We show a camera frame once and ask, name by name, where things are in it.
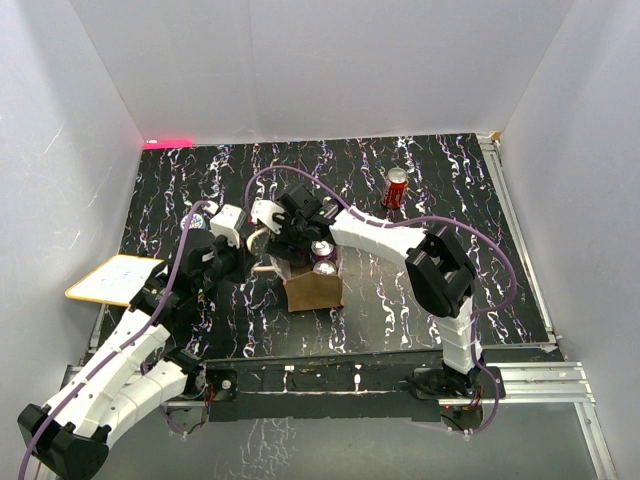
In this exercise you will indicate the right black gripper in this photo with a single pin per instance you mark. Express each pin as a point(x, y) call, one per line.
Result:
point(280, 244)

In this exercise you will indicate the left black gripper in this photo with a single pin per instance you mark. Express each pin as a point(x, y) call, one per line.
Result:
point(242, 257)

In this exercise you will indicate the brown canvas tote bag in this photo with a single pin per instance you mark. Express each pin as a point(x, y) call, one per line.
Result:
point(305, 288)

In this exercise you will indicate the red coke can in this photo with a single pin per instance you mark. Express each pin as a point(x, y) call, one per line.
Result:
point(325, 267)
point(395, 187)

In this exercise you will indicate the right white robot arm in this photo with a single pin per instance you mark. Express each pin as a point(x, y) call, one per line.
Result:
point(440, 272)

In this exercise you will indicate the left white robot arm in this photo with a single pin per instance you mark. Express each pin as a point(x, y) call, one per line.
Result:
point(72, 433)

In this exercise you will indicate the pink tape strip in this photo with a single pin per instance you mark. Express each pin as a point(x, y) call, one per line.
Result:
point(167, 144)

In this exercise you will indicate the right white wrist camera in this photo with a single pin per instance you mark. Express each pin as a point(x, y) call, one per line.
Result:
point(269, 214)

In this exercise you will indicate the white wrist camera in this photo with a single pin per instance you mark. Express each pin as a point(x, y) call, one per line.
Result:
point(269, 214)
point(227, 222)

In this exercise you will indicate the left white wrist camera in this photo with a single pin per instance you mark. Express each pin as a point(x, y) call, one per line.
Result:
point(227, 222)

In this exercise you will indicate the small whiteboard yellow frame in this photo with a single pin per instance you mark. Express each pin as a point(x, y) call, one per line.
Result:
point(115, 282)

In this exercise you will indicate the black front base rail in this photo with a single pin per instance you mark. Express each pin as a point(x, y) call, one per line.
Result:
point(350, 386)

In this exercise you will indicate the aluminium frame rail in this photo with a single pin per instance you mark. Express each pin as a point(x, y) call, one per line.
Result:
point(563, 382)

